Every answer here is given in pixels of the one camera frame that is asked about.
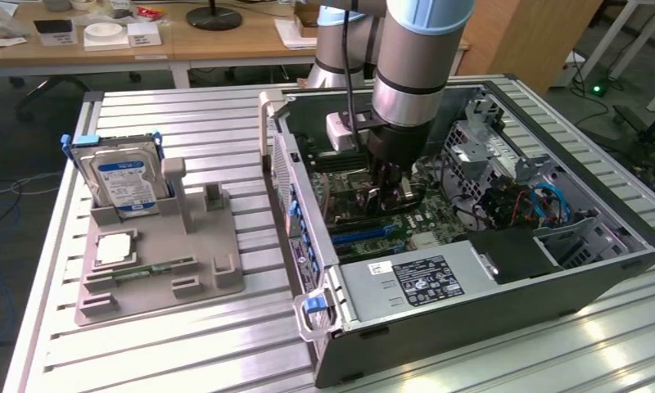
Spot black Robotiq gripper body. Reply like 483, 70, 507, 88
365, 121, 430, 175

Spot black Nvidia Quadro graphics card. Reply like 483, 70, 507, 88
332, 183, 424, 222

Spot black RAM slot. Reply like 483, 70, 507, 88
309, 157, 370, 172
304, 147, 369, 161

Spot perforated metal disk bay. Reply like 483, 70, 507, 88
441, 88, 525, 198

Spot green motherboard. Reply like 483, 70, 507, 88
298, 138, 471, 265

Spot blue card retainer clips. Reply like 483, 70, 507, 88
285, 183, 321, 283

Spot white paper stack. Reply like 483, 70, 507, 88
273, 18, 321, 51

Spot wooden cabinet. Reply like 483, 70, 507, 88
457, 0, 605, 96

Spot grey power supply unit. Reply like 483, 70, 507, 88
334, 241, 497, 324

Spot brown cardboard box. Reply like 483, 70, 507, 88
293, 0, 321, 29

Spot long wooden desk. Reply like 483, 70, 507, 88
0, 0, 471, 89

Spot small metal disk bay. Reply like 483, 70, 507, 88
532, 216, 632, 271

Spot black floor stand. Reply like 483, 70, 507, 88
609, 104, 655, 173

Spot black round lamp base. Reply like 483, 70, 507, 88
183, 0, 244, 31

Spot open dark grey PC case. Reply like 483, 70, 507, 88
256, 73, 655, 390

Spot silver hard disk blue label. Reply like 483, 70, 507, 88
69, 146, 162, 214

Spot plain white carton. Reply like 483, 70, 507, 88
125, 22, 161, 48

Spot green RAM stick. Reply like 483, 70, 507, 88
110, 261, 189, 282

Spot grey printed parts rack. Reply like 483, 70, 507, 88
74, 157, 246, 328

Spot hard drive with blue label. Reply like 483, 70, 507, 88
58, 131, 167, 197

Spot silver CPU chip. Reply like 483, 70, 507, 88
95, 235, 134, 266

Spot white round bowl box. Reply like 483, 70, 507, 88
81, 22, 131, 52

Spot black office chair base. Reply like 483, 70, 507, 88
9, 71, 142, 124

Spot white box with black top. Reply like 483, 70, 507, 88
33, 19, 79, 47

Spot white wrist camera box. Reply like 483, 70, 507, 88
325, 112, 372, 152

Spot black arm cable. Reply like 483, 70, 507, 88
341, 0, 362, 148

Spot red wire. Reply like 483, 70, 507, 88
511, 188, 541, 224

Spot blue wire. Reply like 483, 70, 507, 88
527, 183, 573, 225

